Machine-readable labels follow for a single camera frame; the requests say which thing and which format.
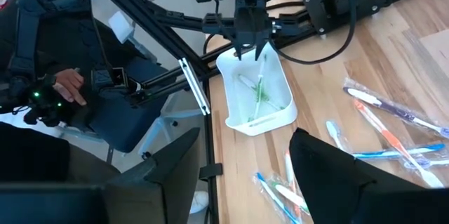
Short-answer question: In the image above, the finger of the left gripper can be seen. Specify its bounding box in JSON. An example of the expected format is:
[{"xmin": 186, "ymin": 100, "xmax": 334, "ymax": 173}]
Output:
[
  {"xmin": 232, "ymin": 39, "xmax": 247, "ymax": 62},
  {"xmin": 255, "ymin": 37, "xmax": 270, "ymax": 62}
]

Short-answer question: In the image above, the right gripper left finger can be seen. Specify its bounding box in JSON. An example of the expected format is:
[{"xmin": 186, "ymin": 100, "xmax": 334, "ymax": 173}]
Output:
[{"xmin": 102, "ymin": 127, "xmax": 202, "ymax": 224}]

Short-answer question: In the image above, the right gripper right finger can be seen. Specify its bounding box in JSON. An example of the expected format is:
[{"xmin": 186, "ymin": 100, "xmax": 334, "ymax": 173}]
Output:
[{"xmin": 288, "ymin": 127, "xmax": 422, "ymax": 224}]

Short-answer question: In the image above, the blue toothbrush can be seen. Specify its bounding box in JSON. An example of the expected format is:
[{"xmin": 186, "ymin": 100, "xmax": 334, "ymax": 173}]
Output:
[
  {"xmin": 325, "ymin": 119, "xmax": 348, "ymax": 152},
  {"xmin": 253, "ymin": 171, "xmax": 303, "ymax": 224},
  {"xmin": 351, "ymin": 142, "xmax": 447, "ymax": 161}
]

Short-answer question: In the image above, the orange toothbrush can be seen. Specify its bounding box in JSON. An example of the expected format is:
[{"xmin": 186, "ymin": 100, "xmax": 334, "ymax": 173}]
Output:
[
  {"xmin": 352, "ymin": 98, "xmax": 445, "ymax": 189},
  {"xmin": 283, "ymin": 149, "xmax": 303, "ymax": 220}
]

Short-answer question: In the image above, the white plastic bin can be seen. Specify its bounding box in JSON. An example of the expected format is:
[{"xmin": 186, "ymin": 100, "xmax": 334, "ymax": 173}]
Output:
[{"xmin": 215, "ymin": 41, "xmax": 299, "ymax": 137}]

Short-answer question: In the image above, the blue office chair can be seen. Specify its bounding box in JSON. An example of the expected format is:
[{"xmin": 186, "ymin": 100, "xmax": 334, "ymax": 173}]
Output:
[{"xmin": 82, "ymin": 55, "xmax": 211, "ymax": 169}]

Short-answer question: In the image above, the white paper sheet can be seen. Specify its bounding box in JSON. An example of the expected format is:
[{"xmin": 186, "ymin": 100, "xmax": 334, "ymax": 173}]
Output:
[{"xmin": 107, "ymin": 9, "xmax": 137, "ymax": 45}]

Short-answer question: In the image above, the person's hand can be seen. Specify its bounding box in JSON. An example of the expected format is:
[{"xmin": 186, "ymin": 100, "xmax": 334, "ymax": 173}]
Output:
[{"xmin": 52, "ymin": 68, "xmax": 88, "ymax": 107}]

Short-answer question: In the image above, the black controller with green lights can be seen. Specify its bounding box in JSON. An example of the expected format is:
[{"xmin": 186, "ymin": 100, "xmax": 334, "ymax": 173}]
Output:
[{"xmin": 0, "ymin": 72, "xmax": 91, "ymax": 129}]

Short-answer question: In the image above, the person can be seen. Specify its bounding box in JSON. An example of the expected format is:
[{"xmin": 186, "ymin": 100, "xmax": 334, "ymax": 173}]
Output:
[{"xmin": 0, "ymin": 0, "xmax": 141, "ymax": 183}]

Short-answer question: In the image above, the black frame clip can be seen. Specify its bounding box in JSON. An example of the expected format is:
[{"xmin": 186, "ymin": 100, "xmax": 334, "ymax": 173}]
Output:
[{"xmin": 198, "ymin": 162, "xmax": 225, "ymax": 183}]

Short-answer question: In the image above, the silver aluminium bracket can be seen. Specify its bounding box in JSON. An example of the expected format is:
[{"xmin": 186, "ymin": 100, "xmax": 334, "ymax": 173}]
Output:
[{"xmin": 177, "ymin": 58, "xmax": 212, "ymax": 117}]

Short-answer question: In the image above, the black aluminium table frame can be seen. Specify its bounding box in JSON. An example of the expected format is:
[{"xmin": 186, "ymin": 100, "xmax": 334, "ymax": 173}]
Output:
[{"xmin": 83, "ymin": 0, "xmax": 449, "ymax": 224}]

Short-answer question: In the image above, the black table-level camera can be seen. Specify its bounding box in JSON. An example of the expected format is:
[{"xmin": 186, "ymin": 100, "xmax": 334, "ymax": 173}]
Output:
[{"xmin": 91, "ymin": 66, "xmax": 144, "ymax": 95}]

